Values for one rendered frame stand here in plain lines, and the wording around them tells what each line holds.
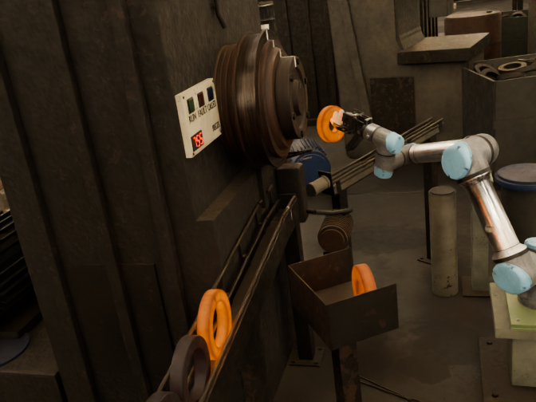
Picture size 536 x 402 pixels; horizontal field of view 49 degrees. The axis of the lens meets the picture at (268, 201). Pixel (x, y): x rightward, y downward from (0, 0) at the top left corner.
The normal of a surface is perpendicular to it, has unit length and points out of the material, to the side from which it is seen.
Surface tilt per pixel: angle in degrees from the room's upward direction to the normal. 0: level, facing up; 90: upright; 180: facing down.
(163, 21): 90
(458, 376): 0
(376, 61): 90
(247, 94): 73
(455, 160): 83
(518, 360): 90
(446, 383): 0
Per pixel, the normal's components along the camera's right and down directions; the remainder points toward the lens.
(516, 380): -0.27, 0.37
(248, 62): -0.27, -0.38
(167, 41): 0.96, -0.03
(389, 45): -0.48, 0.36
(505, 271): -0.74, 0.42
